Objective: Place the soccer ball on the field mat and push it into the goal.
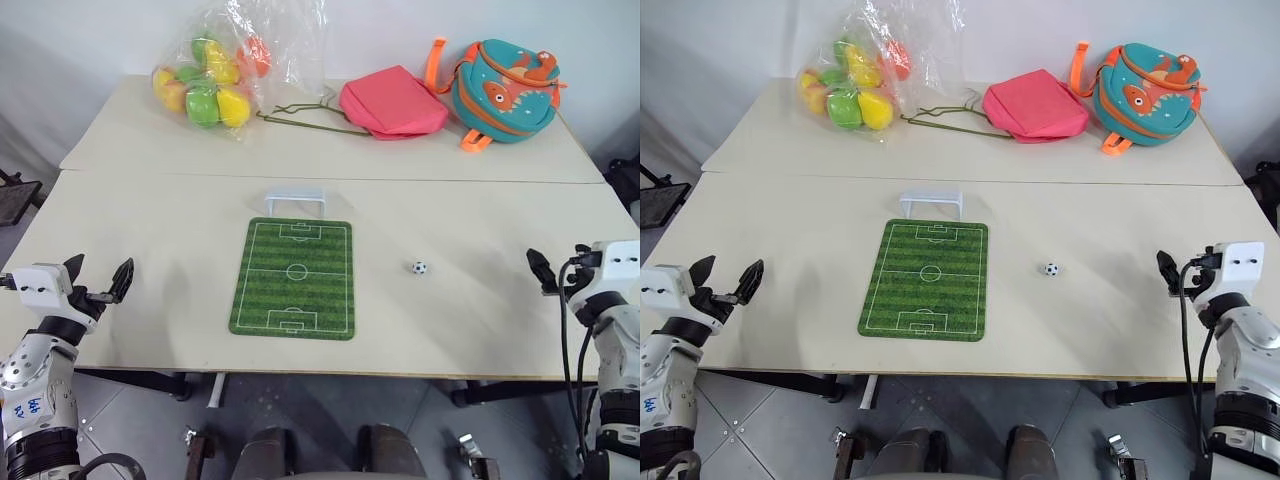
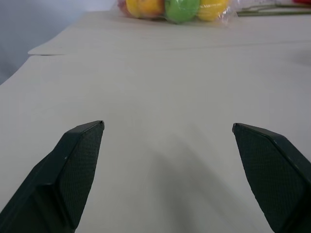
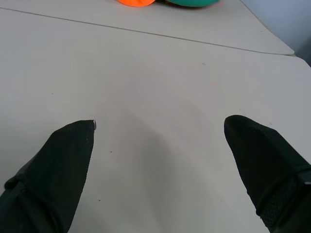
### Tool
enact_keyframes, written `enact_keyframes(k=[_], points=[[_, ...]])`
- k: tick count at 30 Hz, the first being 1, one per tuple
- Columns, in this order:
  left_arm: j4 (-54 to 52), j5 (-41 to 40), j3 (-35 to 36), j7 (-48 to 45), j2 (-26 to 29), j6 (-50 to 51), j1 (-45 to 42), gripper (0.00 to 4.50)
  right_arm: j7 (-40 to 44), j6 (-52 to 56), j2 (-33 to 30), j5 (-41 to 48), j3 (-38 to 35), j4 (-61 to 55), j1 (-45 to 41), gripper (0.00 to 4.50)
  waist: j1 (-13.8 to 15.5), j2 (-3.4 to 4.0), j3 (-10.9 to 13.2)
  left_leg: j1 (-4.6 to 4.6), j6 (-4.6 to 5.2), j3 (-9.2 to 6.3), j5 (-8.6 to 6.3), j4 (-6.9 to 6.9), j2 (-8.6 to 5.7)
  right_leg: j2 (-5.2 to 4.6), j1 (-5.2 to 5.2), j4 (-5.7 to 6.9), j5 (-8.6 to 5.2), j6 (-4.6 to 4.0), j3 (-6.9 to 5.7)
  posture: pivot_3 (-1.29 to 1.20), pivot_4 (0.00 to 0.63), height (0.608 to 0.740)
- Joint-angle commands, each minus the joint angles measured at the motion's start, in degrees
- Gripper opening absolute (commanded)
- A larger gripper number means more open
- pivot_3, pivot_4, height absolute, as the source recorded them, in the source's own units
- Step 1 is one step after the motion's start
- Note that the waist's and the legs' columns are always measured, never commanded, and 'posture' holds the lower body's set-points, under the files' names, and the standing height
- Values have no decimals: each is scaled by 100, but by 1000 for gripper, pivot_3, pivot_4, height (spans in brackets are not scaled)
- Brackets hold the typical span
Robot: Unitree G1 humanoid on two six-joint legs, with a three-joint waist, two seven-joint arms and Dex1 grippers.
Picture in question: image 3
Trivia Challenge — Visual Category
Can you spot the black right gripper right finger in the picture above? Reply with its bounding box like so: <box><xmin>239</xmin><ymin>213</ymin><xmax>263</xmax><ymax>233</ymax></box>
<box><xmin>224</xmin><ymin>115</ymin><xmax>311</xmax><ymax>233</ymax></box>

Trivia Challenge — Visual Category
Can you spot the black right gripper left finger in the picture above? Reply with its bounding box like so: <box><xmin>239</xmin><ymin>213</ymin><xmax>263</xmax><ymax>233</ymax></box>
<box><xmin>0</xmin><ymin>119</ymin><xmax>97</xmax><ymax>233</ymax></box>

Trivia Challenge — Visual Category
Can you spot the green round object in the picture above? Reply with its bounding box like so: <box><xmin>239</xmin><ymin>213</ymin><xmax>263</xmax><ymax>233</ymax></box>
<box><xmin>166</xmin><ymin>0</ymin><xmax>221</xmax><ymax>7</ymax></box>

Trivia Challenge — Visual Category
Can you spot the orange round object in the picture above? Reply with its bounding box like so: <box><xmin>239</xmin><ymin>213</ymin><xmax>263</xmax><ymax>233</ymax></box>
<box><xmin>118</xmin><ymin>0</ymin><xmax>155</xmax><ymax>7</ymax></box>

